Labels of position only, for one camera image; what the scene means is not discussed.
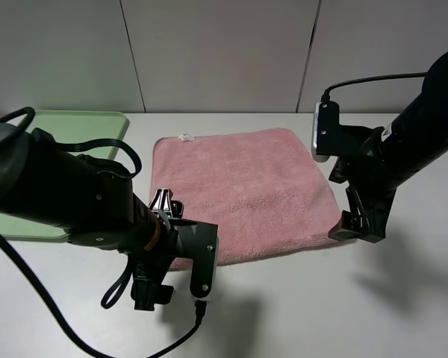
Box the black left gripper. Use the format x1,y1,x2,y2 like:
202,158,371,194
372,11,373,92
130,188,199,311

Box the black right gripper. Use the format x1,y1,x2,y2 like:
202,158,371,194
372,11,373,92
328,127,396,243

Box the pink fluffy towel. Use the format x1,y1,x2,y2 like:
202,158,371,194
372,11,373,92
151,128,340,266

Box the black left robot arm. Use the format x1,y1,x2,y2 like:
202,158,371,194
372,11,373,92
0,123,218,311

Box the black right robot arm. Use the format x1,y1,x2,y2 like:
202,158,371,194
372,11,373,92
329,52,448,242

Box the white towel label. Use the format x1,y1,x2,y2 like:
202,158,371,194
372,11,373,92
178,134,195,142

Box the light green plastic tray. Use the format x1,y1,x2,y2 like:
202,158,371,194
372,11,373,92
0,110,129,242

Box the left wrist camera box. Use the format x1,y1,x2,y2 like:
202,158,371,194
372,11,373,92
190,222,219,301

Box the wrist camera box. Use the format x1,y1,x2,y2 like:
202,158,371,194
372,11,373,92
190,222,219,301
311,100,340,163

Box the black left camera cable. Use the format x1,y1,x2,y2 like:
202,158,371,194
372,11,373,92
0,107,210,358

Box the black camera cable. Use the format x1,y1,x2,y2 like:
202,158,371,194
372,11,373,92
321,72,427,102
0,107,210,358

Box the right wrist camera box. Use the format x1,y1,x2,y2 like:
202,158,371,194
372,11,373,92
311,100,340,163

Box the black right camera cable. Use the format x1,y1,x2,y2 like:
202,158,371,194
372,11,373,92
321,72,427,102

